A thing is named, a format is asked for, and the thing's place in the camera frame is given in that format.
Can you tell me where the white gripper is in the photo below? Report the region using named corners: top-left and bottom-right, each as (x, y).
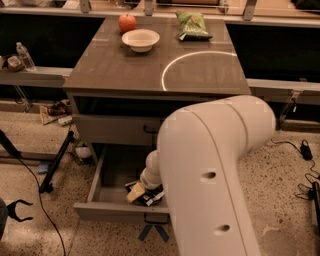
top-left (127, 150), bottom-right (161, 203)

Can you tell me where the blue chip bag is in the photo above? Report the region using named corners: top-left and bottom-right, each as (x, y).
top-left (125, 181), bottom-right (164, 207)

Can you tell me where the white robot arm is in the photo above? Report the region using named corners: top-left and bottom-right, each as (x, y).
top-left (127, 95), bottom-right (275, 256)

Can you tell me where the open lower drawer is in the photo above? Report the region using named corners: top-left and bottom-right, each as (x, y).
top-left (74, 144), bottom-right (169, 224)

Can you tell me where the closed upper drawer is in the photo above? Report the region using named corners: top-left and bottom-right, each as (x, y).
top-left (73, 114), bottom-right (161, 145)

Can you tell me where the grey drawer cabinet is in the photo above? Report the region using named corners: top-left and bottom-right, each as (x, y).
top-left (63, 16), bottom-right (251, 160)

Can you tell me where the green chip bag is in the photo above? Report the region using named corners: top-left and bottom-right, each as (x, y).
top-left (175, 11), bottom-right (212, 41)

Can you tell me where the small white cup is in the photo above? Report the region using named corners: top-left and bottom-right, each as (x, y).
top-left (75, 147), bottom-right (91, 159)

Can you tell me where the black tripod leg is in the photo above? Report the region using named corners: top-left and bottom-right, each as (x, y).
top-left (39, 131), bottom-right (74, 193)

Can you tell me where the crumpled trash pile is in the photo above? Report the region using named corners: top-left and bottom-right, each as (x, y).
top-left (39, 100), bottom-right (71, 125)

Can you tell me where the black clamp tool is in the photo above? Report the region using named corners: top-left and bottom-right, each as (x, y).
top-left (7, 199), bottom-right (33, 223)

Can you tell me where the white bowl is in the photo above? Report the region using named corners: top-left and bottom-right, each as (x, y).
top-left (122, 29), bottom-right (160, 53)

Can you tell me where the clear water bottle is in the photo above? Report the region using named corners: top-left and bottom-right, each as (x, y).
top-left (16, 42), bottom-right (36, 72)

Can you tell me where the red apple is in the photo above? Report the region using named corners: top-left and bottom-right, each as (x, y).
top-left (118, 14), bottom-right (137, 33)

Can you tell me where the black power adapter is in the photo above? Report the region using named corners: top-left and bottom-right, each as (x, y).
top-left (300, 140), bottom-right (313, 160)

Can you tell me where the brown bowl on ledge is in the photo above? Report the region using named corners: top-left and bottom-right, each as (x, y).
top-left (1, 55), bottom-right (24, 72)

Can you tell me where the black floor cable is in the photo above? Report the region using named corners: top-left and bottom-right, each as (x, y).
top-left (16, 156), bottom-right (68, 256)

